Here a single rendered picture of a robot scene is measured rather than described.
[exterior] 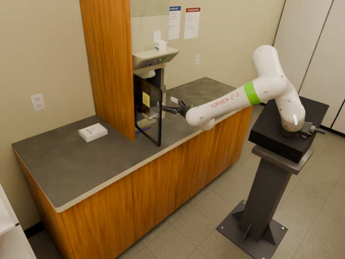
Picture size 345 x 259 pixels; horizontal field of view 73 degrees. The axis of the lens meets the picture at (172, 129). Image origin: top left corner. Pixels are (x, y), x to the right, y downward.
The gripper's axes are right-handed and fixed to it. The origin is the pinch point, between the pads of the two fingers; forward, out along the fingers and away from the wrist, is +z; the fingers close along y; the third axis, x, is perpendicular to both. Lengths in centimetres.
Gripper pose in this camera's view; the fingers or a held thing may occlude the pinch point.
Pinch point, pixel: (166, 101)
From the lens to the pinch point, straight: 163.0
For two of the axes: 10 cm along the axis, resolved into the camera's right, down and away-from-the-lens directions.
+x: -0.5, 8.4, 5.4
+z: -7.0, -4.2, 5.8
